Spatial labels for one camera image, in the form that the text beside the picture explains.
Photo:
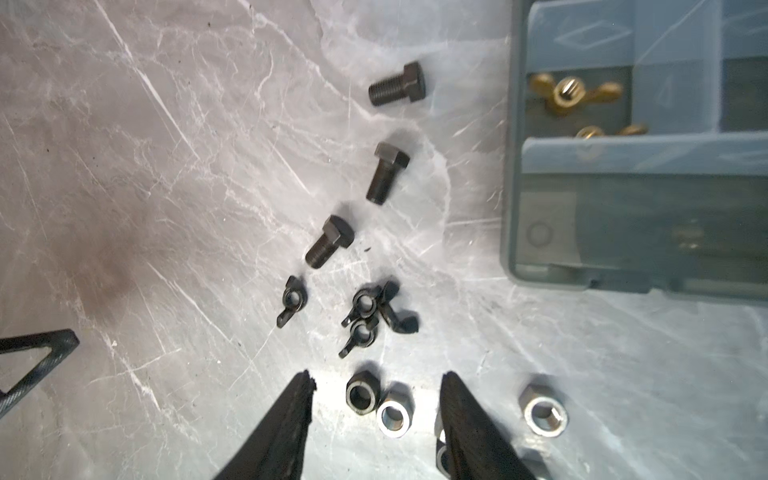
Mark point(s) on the silver hex nut right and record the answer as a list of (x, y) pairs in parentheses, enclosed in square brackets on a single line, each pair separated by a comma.
[(542, 411)]

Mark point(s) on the black hex bolt middle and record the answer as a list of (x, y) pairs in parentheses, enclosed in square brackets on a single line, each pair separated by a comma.
[(391, 161)]

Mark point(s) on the black wing nut cluster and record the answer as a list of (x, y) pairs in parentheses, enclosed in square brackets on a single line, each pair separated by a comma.
[(395, 321), (364, 304), (362, 335)]

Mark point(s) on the black hex nut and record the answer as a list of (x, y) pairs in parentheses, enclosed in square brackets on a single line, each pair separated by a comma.
[(363, 392)]

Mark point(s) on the silver hex nut middle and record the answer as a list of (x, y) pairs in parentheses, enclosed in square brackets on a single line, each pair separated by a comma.
[(395, 415)]

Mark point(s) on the black hex bolt far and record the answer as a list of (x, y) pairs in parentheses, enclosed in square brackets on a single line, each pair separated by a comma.
[(410, 84)]

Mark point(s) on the brass wing nut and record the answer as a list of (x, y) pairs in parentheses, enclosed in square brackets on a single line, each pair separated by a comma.
[(571, 93), (591, 131)]

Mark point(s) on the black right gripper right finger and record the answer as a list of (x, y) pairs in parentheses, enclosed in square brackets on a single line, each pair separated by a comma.
[(475, 448)]

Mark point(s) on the black hex bolt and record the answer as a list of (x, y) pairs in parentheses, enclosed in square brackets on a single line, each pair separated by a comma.
[(337, 233), (391, 161), (410, 84)]

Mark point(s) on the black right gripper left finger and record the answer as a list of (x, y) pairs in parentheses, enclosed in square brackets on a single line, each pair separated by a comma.
[(276, 448)]

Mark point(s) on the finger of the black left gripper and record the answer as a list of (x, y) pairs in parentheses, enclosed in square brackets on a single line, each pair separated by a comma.
[(61, 344)]

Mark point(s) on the grey plastic organizer box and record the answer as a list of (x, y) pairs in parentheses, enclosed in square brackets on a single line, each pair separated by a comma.
[(681, 209)]

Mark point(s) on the black hex bolt near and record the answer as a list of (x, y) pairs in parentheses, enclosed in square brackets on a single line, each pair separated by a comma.
[(337, 233)]

